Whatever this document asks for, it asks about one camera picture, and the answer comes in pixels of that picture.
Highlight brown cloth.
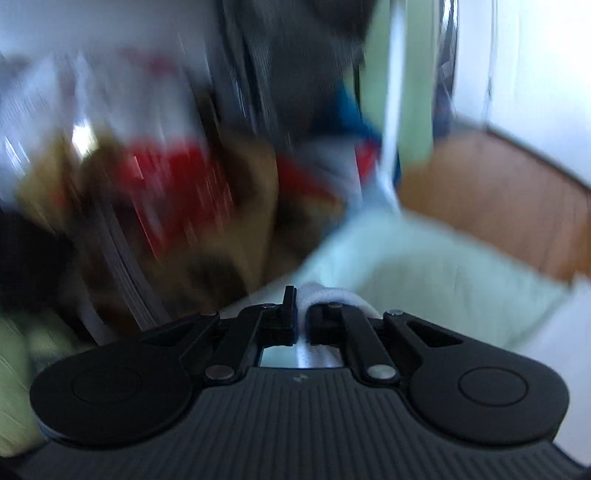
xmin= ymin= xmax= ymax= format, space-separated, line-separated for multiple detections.
xmin=18 ymin=131 xmax=345 ymax=324

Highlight light green blanket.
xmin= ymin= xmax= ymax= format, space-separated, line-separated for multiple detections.
xmin=295 ymin=210 xmax=573 ymax=356

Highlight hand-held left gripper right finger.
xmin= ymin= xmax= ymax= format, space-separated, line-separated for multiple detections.
xmin=307 ymin=302 xmax=464 ymax=387

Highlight red cloth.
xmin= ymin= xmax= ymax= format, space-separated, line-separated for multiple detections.
xmin=113 ymin=141 xmax=236 ymax=254

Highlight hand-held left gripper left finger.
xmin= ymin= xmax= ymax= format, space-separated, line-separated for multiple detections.
xmin=141 ymin=285 xmax=297 ymax=386

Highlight light green cloth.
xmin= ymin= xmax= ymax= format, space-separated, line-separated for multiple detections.
xmin=360 ymin=0 xmax=437 ymax=164

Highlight blue cloth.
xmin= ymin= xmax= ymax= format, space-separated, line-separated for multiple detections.
xmin=314 ymin=85 xmax=402 ymax=185

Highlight dark grey cloth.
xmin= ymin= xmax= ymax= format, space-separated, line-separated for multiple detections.
xmin=217 ymin=0 xmax=377 ymax=144

